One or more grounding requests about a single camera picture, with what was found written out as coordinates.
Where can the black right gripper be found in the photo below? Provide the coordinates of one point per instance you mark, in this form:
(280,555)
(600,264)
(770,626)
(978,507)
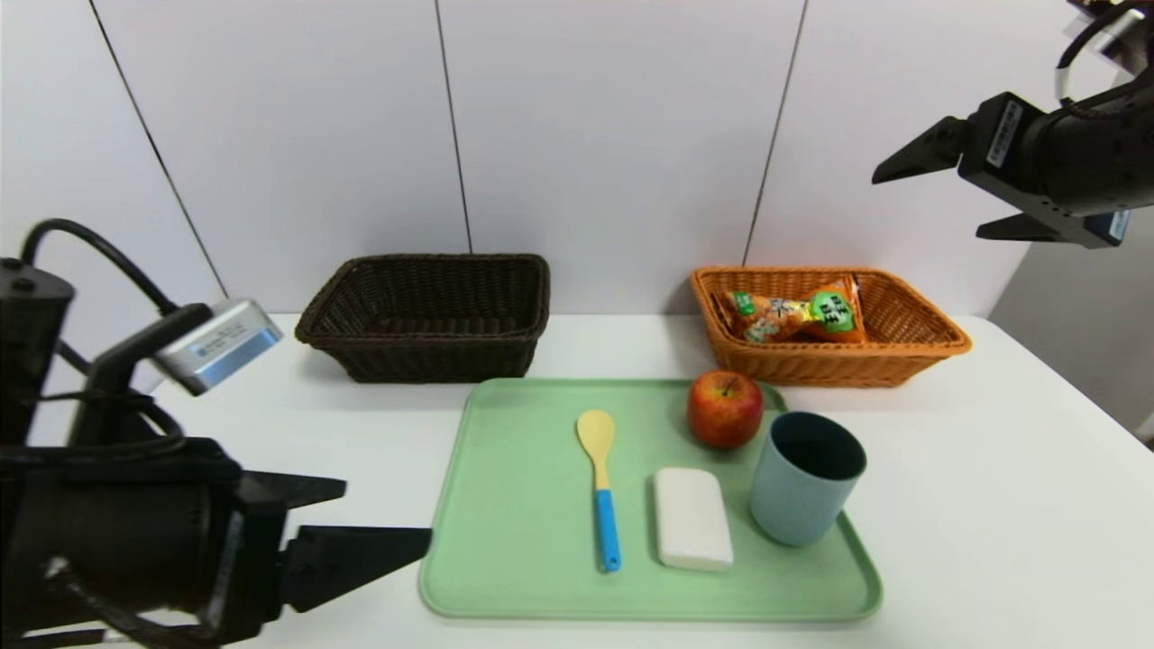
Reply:
(1002,147)

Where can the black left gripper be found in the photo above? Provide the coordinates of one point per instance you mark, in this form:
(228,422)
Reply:
(255,543)

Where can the orange snack bag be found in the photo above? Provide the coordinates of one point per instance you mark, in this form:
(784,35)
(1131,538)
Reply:
(793,315)

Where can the blue-grey plastic cup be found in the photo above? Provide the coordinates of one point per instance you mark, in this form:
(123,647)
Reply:
(798,505)

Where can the white soap bar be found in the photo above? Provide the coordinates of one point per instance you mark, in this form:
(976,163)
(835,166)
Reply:
(691,518)

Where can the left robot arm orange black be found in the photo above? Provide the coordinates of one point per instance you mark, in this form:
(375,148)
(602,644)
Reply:
(90,541)

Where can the dark brown wicker basket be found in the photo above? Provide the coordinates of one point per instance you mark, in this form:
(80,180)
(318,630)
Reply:
(424,361)

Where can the orange wicker basket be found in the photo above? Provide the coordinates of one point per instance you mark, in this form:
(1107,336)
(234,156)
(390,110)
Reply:
(811,365)

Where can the green plastic tray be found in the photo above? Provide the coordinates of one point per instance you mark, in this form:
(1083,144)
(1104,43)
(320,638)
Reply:
(541,541)

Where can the red apple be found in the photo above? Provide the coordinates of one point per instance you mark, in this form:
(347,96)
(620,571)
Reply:
(724,413)

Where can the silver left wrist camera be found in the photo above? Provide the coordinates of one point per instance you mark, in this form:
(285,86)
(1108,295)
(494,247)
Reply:
(221,347)

